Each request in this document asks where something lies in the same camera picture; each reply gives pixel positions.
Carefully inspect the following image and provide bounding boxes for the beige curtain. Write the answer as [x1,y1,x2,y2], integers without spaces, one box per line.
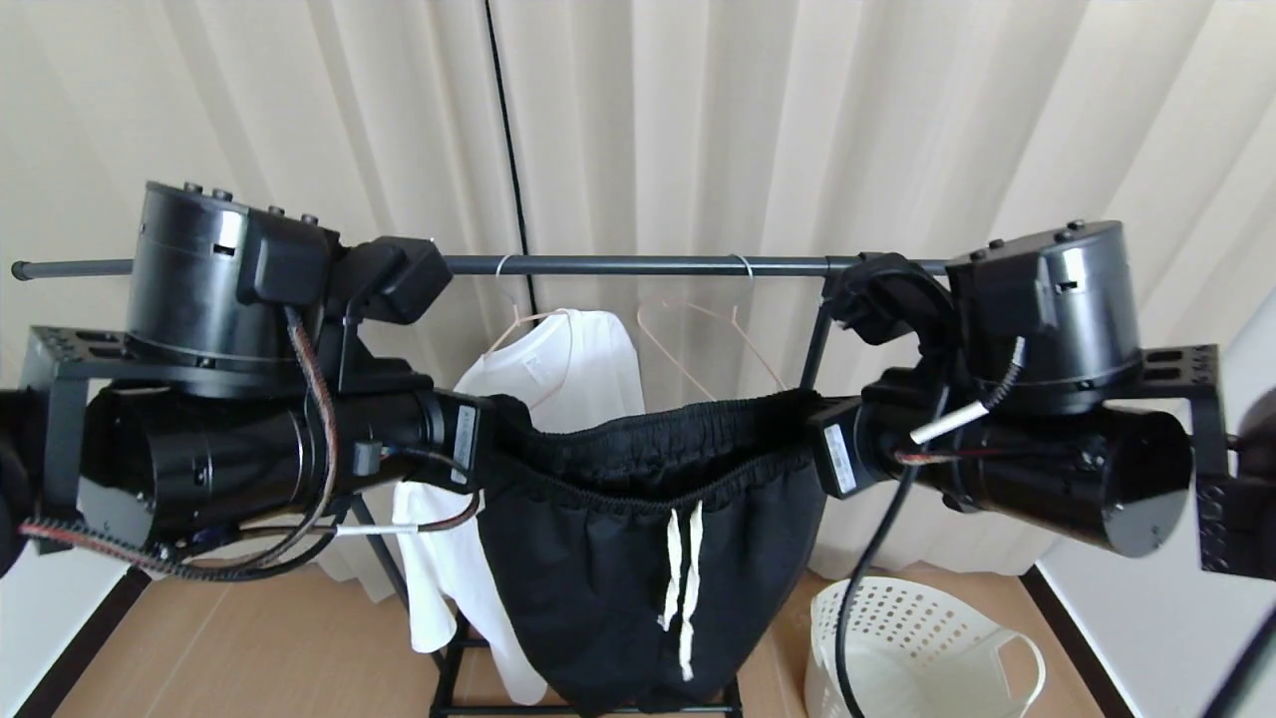
[0,0,1276,599]

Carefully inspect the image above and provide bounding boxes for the white laundry basket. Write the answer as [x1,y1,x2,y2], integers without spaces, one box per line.
[803,576,1048,718]

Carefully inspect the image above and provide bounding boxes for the pink clothes hanger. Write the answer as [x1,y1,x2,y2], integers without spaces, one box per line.
[636,256,789,400]
[485,256,579,400]

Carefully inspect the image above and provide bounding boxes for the white printed T-shirt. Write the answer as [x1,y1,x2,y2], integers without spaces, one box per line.
[392,309,647,704]

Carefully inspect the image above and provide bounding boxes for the black shorts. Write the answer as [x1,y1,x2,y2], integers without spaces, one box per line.
[478,389,828,717]

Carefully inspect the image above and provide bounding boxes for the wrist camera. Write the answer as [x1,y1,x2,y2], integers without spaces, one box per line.
[822,251,963,395]
[327,236,456,392]

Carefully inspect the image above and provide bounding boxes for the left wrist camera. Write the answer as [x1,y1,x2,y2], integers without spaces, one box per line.
[327,236,456,392]

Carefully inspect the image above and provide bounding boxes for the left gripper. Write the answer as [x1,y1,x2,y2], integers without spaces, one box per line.
[85,384,489,557]

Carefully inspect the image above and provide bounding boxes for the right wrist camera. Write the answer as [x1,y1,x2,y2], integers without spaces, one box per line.
[822,251,963,395]

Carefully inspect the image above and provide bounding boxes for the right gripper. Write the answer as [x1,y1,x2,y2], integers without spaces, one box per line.
[807,371,1195,559]

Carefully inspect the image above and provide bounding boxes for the black clothes rack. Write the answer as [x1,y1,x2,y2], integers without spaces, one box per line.
[12,254,948,718]

